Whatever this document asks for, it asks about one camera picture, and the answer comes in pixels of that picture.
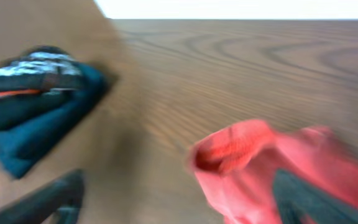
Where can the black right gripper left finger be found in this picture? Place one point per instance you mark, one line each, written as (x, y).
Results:
(62, 197)

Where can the navy folded t-shirt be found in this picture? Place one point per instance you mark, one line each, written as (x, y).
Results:
(22, 146)

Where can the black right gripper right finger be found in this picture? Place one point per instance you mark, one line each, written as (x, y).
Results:
(298, 201)

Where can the black printed folded t-shirt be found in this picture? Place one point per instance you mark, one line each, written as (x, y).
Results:
(38, 81)

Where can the red soccer t-shirt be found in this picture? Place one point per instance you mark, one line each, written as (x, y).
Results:
(235, 167)

